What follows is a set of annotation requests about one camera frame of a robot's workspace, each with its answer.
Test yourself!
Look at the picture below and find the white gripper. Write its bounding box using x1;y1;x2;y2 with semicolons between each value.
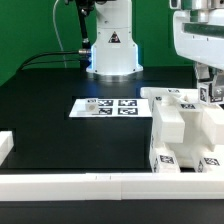
173;8;224;103

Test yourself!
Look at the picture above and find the white chair seat piece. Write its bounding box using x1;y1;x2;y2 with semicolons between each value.
149;109;224;169

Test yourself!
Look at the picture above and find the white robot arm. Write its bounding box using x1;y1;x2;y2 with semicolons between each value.
169;0;224;104

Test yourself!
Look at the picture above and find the white flat back plate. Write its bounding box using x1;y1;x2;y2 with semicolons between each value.
69;98;151;118

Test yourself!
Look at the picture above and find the white front fence rail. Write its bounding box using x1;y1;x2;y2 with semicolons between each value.
0;173;224;201

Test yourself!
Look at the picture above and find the white fence rail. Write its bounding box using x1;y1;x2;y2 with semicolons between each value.
0;173;224;201
0;131;14;166

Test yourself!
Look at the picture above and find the white thin cable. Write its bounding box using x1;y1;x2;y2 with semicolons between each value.
52;0;69;69

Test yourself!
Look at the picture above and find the black cable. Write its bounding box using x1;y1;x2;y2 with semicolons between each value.
16;49;91;73

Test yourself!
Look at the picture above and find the white left fence rail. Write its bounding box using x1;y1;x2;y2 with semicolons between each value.
0;131;14;166

